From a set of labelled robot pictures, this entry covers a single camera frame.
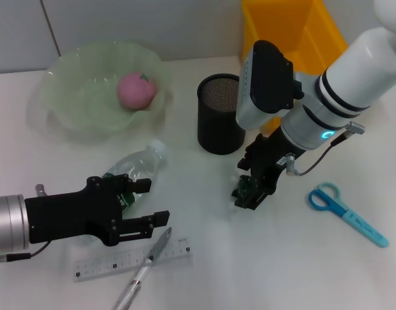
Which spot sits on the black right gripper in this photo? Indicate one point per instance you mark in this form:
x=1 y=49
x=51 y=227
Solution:
x=268 y=161

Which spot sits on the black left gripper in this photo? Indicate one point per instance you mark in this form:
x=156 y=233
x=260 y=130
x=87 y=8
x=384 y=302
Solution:
x=68 y=216

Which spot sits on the green plastic wrapper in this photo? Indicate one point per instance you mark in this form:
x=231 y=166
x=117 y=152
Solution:
x=246 y=186

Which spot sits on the clear water bottle green label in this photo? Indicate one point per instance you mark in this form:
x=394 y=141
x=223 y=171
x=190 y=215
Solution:
x=136 y=159

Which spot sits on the pink peach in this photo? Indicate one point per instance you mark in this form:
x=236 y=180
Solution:
x=134 y=92

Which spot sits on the blue scissors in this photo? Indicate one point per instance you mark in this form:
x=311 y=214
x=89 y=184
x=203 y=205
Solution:
x=362 y=223

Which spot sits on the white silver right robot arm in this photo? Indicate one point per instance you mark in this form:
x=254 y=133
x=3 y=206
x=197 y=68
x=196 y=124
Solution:
x=356 y=74

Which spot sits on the black mesh pen holder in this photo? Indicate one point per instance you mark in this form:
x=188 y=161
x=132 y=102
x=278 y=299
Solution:
x=217 y=132

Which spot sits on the silver white pen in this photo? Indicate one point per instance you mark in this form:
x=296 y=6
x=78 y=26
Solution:
x=139 y=277

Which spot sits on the clear plastic ruler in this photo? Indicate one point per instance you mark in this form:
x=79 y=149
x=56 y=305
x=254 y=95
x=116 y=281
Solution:
x=97 y=266

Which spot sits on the translucent green fruit plate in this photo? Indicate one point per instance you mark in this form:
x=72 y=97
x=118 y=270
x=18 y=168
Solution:
x=88 y=109

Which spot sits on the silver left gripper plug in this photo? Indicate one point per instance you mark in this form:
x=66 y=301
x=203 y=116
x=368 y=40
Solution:
x=40 y=190

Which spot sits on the yellow plastic bin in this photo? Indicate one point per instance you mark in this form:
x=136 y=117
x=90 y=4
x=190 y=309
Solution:
x=281 y=22

